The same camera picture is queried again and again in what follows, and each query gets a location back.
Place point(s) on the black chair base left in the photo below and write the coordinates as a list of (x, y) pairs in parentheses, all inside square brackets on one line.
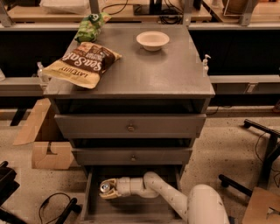
[(8, 185)]

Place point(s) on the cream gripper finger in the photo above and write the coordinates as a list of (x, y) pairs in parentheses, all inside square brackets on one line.
[(111, 194), (111, 183)]

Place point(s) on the clear bottle left of cabinet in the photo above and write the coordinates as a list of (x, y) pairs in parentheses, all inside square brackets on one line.
[(43, 78)]

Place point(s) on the white bag on back desk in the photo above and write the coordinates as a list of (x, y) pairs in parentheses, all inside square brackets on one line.
[(78, 7)]

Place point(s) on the grey top drawer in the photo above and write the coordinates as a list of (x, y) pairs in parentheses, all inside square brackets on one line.
[(130, 126)]

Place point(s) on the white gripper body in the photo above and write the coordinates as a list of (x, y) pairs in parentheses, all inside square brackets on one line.
[(123, 187)]

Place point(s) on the grey middle drawer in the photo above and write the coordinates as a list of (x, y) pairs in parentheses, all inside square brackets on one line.
[(132, 156)]

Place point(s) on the white paper bowl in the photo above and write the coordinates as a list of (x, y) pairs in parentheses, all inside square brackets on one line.
[(152, 40)]

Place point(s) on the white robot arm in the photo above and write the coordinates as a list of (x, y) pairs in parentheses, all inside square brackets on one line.
[(203, 205)]

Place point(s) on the silver blue redbull can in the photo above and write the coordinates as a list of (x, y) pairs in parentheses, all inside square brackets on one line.
[(105, 187)]

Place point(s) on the yellow brown sea salt chip bag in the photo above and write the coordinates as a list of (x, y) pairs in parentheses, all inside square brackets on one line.
[(84, 65)]

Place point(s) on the grey open bottom drawer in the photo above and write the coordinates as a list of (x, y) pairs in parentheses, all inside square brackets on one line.
[(132, 209)]

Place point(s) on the green snack bag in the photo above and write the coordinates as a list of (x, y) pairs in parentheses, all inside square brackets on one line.
[(90, 27)]

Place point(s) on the small pump sanitizer bottle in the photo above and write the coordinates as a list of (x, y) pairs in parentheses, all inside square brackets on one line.
[(205, 64)]

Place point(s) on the cardboard box pieces left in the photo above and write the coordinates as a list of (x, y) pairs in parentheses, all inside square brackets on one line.
[(49, 148)]

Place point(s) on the cardboard piece bottom right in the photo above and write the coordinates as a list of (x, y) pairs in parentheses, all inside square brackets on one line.
[(263, 208)]

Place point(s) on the grey wooden drawer cabinet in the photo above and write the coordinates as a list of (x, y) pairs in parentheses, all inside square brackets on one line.
[(169, 81)]

